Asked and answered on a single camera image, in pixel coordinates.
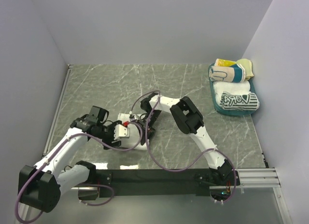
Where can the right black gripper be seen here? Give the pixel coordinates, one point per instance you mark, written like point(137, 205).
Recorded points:
point(146, 132)

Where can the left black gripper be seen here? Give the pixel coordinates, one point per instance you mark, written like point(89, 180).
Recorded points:
point(109, 141)

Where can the white terry towel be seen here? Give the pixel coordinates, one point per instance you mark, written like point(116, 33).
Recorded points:
point(135, 134)

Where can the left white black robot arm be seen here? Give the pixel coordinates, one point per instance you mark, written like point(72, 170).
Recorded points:
point(41, 186)

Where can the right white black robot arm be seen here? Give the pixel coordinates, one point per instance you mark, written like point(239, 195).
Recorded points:
point(189, 121)

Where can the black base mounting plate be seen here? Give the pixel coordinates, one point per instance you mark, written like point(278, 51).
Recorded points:
point(152, 182)

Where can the teal tray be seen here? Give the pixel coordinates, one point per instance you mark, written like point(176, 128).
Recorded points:
point(217, 97)

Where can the yellow patterned rolled towel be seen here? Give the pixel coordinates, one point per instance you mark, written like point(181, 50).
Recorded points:
point(225, 63)

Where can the beige teal rolled towel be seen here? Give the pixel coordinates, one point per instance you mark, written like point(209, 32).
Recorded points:
point(232, 74)

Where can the black white striped rolled towel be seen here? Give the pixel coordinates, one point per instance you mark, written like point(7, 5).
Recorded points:
point(246, 102)

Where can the pale yellow rolled towel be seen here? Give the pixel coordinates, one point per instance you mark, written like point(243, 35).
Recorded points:
point(248, 67)

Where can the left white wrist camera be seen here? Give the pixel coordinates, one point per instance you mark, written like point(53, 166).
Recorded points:
point(121, 131)

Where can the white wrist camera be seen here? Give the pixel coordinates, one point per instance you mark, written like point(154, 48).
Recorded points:
point(134, 118)
point(121, 131)

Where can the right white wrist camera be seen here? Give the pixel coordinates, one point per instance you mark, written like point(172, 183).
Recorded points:
point(134, 118)

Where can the aluminium rail frame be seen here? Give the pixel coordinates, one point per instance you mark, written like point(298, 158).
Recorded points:
point(117, 88)

